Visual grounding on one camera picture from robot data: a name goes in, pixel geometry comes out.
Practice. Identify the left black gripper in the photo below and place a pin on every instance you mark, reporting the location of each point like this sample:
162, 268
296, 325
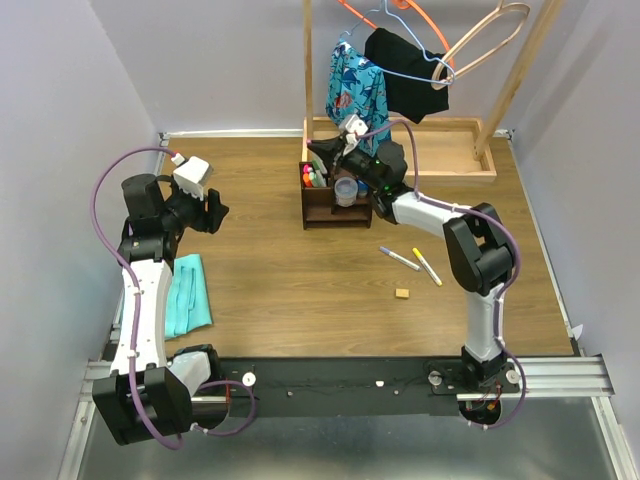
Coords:
211, 219

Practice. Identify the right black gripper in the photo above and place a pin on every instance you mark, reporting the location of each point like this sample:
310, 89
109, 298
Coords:
327, 149

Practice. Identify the green capped marker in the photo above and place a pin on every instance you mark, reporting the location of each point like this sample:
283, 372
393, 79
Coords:
320, 172

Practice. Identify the orange black highlighter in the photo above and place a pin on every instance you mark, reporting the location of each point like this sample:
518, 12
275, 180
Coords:
307, 181

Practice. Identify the clear round pin container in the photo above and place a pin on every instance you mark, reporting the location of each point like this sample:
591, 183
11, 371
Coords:
345, 191

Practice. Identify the purple capped marker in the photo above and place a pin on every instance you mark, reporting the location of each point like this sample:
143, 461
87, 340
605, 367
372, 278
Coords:
404, 261

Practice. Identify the yellow capped marker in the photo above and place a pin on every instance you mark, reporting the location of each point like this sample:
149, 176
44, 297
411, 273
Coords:
428, 268

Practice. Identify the blue cylindrical pin container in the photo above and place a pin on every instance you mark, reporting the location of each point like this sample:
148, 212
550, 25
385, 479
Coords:
363, 189

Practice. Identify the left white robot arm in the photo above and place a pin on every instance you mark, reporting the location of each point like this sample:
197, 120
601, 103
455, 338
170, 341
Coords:
147, 394

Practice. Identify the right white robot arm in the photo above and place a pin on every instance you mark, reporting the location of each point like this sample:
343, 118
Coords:
481, 254

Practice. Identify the brown wooden desk organizer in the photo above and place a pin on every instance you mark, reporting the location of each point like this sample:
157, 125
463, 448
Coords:
320, 209

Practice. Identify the blue patterned shorts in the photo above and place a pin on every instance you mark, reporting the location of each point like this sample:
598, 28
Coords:
356, 86

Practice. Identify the black garment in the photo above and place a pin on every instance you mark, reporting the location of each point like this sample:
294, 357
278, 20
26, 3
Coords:
414, 100

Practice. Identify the folded teal cloth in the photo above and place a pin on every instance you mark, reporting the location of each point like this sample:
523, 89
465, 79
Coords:
186, 301

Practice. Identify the wooden clothes rack tray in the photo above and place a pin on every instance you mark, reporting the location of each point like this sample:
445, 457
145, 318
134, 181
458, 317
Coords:
451, 150

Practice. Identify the orange plastic hanger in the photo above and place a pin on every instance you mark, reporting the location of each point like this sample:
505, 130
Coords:
397, 6

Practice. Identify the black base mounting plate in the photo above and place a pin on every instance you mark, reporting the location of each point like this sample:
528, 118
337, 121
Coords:
272, 387

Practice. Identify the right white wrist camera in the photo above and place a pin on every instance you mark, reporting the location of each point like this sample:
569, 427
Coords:
352, 129

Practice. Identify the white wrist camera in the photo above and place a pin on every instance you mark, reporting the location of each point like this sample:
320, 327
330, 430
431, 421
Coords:
352, 129
191, 174

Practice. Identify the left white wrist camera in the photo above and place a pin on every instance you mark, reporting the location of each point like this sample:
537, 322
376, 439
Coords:
191, 174

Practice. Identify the light blue wire hanger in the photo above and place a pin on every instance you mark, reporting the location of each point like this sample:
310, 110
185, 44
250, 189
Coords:
398, 57

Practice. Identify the aluminium rail frame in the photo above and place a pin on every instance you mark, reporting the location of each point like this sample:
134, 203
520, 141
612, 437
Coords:
544, 377

